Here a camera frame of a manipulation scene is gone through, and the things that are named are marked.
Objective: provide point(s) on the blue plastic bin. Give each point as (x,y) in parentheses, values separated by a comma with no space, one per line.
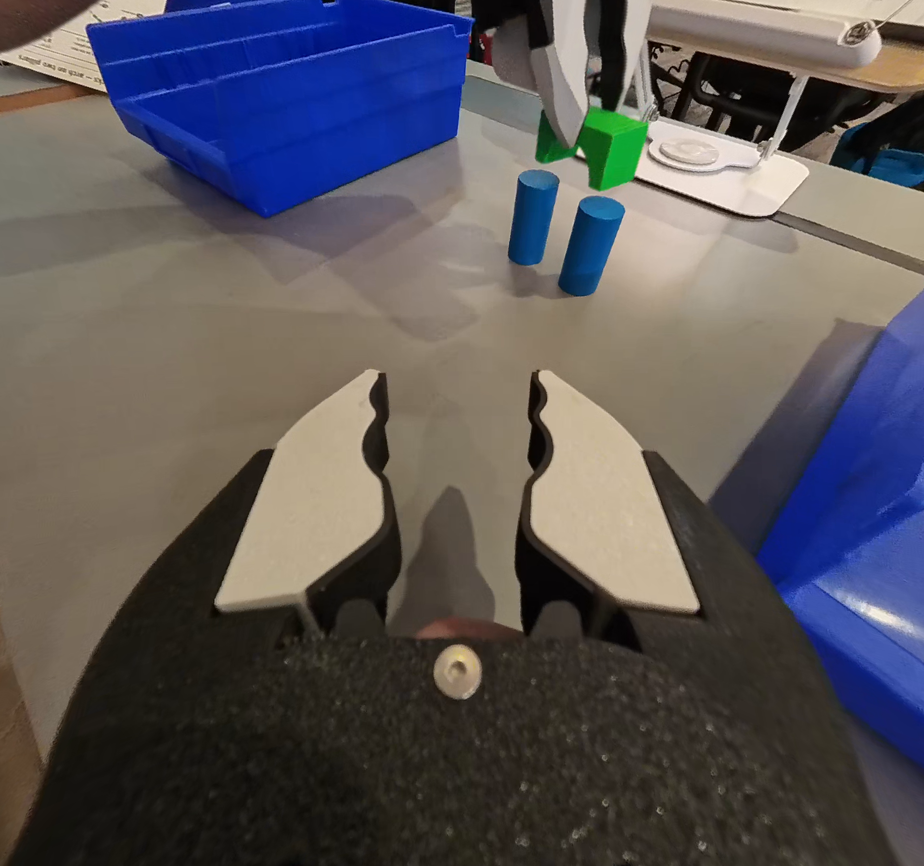
(866,556)
(289,108)

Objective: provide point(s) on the dark teal bag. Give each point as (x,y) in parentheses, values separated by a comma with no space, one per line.
(888,151)

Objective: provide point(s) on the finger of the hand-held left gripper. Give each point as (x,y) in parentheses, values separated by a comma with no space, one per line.
(567,50)
(639,7)

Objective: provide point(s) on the white document stand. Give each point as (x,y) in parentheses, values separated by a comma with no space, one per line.
(758,180)

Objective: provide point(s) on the green wooden arch block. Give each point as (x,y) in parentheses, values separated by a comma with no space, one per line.
(613,151)

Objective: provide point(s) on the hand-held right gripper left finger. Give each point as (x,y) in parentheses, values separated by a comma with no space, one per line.
(310,512)

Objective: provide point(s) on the wooden clipboard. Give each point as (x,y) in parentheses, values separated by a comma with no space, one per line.
(895,68)

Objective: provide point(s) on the blue wooden cylinder block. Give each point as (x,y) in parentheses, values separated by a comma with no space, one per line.
(588,249)
(533,220)

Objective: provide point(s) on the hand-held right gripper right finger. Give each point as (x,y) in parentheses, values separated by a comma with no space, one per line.
(610,512)

